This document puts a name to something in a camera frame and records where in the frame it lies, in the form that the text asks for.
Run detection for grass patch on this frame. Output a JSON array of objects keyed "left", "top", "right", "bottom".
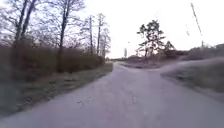
[{"left": 161, "top": 59, "right": 224, "bottom": 94}]

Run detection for dark bushes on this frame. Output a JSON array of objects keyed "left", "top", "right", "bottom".
[{"left": 163, "top": 43, "right": 224, "bottom": 62}]

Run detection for pine trees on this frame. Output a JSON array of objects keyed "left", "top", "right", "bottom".
[{"left": 135, "top": 19, "right": 177, "bottom": 58}]

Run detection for row of bare trees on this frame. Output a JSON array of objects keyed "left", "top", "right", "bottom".
[{"left": 0, "top": 0, "right": 112, "bottom": 73}]

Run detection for grass verge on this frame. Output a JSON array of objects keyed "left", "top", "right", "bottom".
[{"left": 0, "top": 62, "right": 114, "bottom": 118}]

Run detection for grey asphalt path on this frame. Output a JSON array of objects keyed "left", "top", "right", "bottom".
[{"left": 0, "top": 56, "right": 224, "bottom": 128}]

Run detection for leaning pole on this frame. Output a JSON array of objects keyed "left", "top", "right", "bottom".
[{"left": 190, "top": 2, "right": 205, "bottom": 48}]

